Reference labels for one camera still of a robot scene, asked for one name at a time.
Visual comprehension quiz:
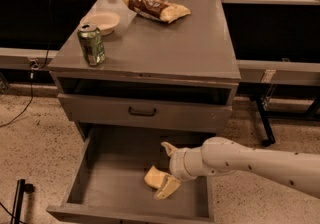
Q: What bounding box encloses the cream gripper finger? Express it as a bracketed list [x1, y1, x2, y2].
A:
[154, 175, 181, 200]
[161, 141, 177, 157]

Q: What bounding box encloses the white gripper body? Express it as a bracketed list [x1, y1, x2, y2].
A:
[169, 147, 202, 182]

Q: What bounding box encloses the yellow sponge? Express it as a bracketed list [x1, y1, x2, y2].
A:
[144, 166, 166, 189]

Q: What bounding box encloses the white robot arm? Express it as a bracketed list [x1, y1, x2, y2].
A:
[145, 137, 320, 200]

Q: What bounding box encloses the open grey bottom drawer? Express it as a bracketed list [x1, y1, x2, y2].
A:
[47, 126, 214, 224]

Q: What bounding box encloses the grey metal drawer cabinet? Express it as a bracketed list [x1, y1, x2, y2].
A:
[47, 0, 242, 224]

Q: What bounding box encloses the black stand leg right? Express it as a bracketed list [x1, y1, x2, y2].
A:
[255, 97, 275, 147]

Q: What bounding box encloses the green soda can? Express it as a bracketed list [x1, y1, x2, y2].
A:
[77, 23, 105, 66]

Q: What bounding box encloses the white paper bowl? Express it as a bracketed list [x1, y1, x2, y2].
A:
[80, 11, 120, 35]

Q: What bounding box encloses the black stand bottom left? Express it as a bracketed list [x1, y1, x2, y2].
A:
[10, 179, 34, 224]

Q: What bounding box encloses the brown chip bag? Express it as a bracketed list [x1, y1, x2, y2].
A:
[122, 0, 191, 24]

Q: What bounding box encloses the closed grey drawer with handle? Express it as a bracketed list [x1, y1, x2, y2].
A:
[58, 93, 232, 134]

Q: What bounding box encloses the black cable on floor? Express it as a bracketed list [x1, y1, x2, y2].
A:
[0, 0, 67, 129]

